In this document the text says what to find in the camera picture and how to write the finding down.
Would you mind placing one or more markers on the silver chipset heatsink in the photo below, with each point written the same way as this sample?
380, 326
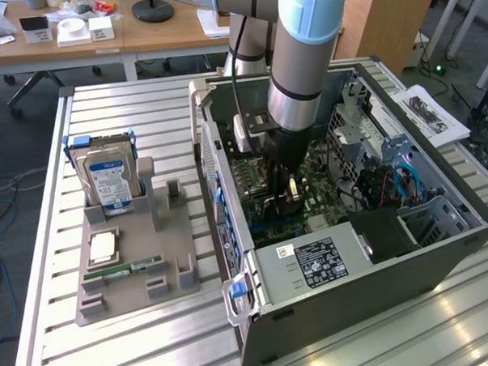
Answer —
319, 223

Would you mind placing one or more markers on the blue case latch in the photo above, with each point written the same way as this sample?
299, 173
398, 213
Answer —
236, 290

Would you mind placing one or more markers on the white bowl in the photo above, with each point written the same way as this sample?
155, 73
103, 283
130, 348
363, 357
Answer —
54, 1

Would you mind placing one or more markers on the open grey PC case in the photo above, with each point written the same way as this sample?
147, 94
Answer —
355, 320

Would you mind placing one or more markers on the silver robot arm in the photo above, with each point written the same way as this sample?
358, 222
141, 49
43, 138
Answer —
299, 67

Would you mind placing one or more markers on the CPU socket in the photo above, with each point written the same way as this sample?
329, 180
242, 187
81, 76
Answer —
259, 172

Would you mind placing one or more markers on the black device green light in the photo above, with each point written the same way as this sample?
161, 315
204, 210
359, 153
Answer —
438, 68

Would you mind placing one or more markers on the red and white packet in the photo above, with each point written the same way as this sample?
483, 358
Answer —
104, 7

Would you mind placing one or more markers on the plain white box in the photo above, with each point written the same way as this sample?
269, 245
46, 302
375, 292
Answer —
100, 29

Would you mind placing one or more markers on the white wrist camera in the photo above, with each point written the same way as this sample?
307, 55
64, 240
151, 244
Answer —
242, 138

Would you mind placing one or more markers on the wooden cabinet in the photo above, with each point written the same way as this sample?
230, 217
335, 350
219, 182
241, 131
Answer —
395, 22

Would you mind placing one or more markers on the silver CPU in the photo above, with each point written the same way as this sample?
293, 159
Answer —
103, 248

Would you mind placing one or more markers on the grey cup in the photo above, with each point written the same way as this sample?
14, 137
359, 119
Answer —
35, 2

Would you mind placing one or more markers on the low profile graphics card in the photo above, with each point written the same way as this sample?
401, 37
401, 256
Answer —
289, 210

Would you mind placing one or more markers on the printed paper stack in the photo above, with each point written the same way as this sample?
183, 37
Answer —
435, 118

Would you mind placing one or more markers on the metal disk bay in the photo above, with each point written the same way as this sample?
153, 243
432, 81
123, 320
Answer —
432, 219

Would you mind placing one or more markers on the hard disk drive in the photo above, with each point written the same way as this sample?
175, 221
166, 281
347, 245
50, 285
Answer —
110, 176

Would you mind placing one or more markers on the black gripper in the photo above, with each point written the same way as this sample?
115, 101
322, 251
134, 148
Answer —
289, 148

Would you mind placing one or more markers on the black round lamp base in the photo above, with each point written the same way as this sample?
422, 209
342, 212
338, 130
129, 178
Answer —
153, 12

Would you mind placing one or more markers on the grey power supply unit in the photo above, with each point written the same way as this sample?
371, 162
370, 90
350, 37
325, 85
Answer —
280, 278

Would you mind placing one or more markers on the black chair base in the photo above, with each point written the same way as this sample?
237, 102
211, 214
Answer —
25, 89

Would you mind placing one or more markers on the white box black lid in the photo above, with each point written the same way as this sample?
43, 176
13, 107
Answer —
35, 32

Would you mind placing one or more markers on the perforated metal drive cage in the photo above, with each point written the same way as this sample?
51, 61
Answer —
347, 146

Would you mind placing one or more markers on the white box red button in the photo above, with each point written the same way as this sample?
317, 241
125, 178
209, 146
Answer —
418, 54

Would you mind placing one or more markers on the grey parts rack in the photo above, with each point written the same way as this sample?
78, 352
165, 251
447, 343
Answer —
133, 240

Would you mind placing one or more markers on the white document stack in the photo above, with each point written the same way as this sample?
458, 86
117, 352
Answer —
211, 26

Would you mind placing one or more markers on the white tape roll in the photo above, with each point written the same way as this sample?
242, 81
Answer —
72, 26

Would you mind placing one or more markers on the white square tray box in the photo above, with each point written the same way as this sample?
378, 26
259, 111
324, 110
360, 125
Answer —
73, 39

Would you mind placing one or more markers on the white table frame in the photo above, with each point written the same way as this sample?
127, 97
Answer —
444, 18

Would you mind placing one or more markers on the green RAM stick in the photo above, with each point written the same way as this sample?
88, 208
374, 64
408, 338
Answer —
122, 269

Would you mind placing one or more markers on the green motherboard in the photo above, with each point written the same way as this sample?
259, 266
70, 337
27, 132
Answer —
321, 187

